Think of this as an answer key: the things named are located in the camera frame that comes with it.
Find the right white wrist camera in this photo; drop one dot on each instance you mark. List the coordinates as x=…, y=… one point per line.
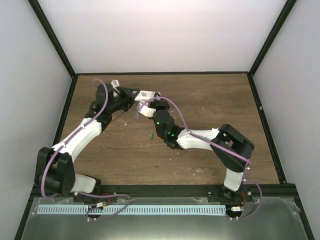
x=145, y=110

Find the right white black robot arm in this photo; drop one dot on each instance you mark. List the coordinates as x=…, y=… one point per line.
x=232, y=148

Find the light blue slotted cable duct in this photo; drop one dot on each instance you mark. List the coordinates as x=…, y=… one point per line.
x=69, y=209

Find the black front mounting rail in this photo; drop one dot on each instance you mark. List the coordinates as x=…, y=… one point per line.
x=213, y=192

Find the black aluminium frame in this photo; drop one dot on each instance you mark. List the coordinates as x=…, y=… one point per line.
x=282, y=17

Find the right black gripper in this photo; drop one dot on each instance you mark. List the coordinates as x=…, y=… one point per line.
x=164, y=105

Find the white remote control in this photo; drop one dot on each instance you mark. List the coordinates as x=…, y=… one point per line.
x=144, y=95

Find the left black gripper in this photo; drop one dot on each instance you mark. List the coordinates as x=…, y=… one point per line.
x=128, y=97

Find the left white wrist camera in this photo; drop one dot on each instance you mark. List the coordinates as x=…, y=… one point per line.
x=115, y=84

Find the grey metal front plate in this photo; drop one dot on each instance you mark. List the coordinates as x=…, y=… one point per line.
x=273, y=218

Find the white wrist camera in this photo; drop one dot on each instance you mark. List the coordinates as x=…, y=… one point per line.
x=115, y=84
x=145, y=110

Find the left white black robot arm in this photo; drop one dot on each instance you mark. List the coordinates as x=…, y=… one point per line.
x=55, y=165

